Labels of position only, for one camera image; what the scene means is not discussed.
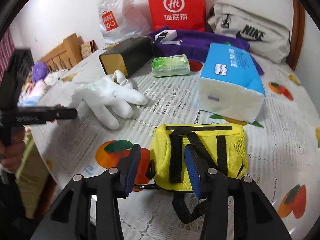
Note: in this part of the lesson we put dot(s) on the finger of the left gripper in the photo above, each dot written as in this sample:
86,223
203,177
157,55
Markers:
60,113

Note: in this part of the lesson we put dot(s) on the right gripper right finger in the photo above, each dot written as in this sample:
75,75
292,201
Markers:
210,184

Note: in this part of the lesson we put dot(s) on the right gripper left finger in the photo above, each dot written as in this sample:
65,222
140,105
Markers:
117,182

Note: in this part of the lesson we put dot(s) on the yellow mesh pouch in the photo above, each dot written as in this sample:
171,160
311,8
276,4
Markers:
180,156

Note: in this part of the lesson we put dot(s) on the green pocket tissue pack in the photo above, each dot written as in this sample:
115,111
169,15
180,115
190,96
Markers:
170,66

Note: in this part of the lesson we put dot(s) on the white sponge block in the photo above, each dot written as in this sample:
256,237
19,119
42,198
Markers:
166,35

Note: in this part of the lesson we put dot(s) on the person's left hand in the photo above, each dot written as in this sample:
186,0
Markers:
13,154

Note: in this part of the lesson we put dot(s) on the purple plush toy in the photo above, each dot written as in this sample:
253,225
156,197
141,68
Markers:
39,71

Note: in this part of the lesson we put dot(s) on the fruit print tablecloth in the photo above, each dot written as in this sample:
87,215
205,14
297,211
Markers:
277,197

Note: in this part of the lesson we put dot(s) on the wooden bed headboard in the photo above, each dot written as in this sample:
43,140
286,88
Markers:
65,56

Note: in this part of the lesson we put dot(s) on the patterned brown book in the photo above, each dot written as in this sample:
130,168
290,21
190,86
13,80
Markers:
88,48

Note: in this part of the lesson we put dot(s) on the dark green tea tin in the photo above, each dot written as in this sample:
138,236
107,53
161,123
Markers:
128,56

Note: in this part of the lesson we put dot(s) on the blue tissue pack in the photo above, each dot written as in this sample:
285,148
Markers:
230,84

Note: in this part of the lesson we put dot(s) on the white Miniso plastic bag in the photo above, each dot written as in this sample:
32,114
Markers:
120,20

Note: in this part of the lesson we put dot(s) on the purple towel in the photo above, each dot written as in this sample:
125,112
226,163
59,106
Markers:
194,44

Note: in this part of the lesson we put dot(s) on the grey Nike pouch bag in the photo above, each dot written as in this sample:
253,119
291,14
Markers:
266,37

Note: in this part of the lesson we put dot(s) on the red Hi paper bag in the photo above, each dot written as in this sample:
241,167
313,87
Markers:
178,14

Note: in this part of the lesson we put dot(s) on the brown wooden door frame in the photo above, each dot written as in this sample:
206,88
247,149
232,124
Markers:
298,27

